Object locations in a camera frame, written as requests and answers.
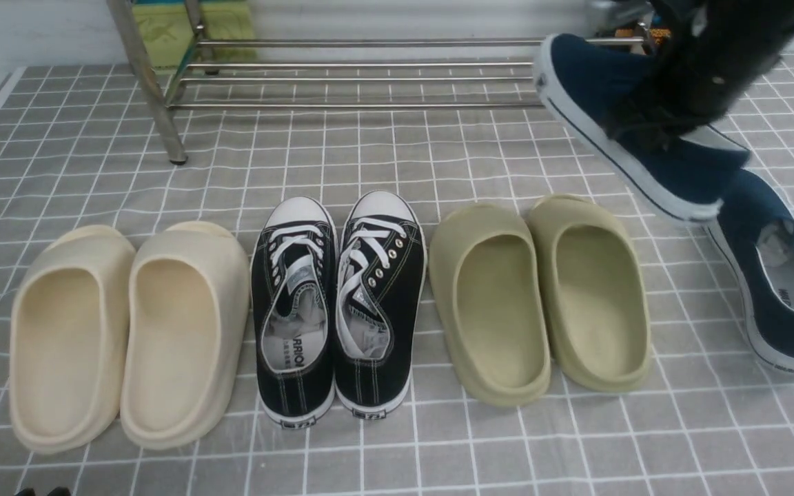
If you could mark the right cream foam slipper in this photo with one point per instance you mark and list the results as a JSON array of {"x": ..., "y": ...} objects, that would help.
[{"x": 189, "y": 295}]

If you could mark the green box behind rack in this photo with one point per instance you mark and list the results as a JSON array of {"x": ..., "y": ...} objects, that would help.
[{"x": 166, "y": 31}]

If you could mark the right black canvas sneaker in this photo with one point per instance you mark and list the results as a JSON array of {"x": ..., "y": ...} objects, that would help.
[{"x": 382, "y": 266}]

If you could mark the cream foam slipper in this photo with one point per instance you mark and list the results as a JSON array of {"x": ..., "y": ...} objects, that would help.
[
  {"x": 68, "y": 336},
  {"x": 189, "y": 295}
]

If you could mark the left cream foam slipper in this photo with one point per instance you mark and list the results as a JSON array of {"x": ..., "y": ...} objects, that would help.
[{"x": 68, "y": 336}]

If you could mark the navy slip-on shoe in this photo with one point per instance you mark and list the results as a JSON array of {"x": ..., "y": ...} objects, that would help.
[
  {"x": 754, "y": 231},
  {"x": 681, "y": 168}
]

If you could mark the right olive foam slipper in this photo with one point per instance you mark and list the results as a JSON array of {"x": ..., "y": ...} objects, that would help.
[{"x": 593, "y": 294}]

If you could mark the left black canvas sneaker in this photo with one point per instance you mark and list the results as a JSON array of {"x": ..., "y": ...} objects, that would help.
[{"x": 293, "y": 302}]

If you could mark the grey checked floor cloth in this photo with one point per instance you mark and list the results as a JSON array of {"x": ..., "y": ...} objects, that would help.
[{"x": 77, "y": 147}]

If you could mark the black canvas sneaker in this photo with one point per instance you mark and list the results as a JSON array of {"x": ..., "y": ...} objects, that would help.
[
  {"x": 382, "y": 266},
  {"x": 293, "y": 302}
]

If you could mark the olive foam slipper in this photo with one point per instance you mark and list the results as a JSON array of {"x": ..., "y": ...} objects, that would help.
[
  {"x": 483, "y": 272},
  {"x": 593, "y": 294}
]

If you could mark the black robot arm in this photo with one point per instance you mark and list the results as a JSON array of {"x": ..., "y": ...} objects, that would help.
[{"x": 715, "y": 51}]

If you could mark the steel shoe rack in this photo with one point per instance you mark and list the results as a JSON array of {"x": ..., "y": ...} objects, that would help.
[{"x": 315, "y": 75}]

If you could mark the left olive foam slipper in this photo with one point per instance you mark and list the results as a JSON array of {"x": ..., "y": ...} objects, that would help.
[{"x": 483, "y": 272}]

